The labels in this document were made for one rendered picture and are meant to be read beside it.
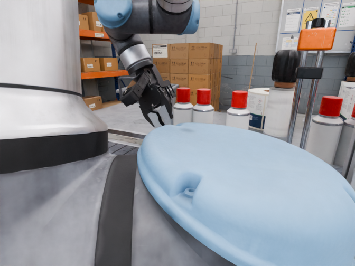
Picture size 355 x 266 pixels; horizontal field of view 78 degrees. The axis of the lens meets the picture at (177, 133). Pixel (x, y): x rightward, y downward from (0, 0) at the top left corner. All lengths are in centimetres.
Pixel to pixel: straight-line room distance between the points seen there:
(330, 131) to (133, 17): 45
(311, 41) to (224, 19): 494
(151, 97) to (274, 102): 39
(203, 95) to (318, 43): 24
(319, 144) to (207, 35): 503
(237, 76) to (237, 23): 106
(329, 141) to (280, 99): 28
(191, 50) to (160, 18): 339
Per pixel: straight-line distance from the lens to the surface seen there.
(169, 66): 409
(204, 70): 382
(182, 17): 52
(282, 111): 75
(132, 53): 60
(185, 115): 53
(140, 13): 53
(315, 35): 40
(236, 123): 50
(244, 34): 514
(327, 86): 494
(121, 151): 70
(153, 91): 57
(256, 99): 93
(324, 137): 50
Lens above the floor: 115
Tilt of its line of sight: 19 degrees down
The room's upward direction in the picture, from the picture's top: straight up
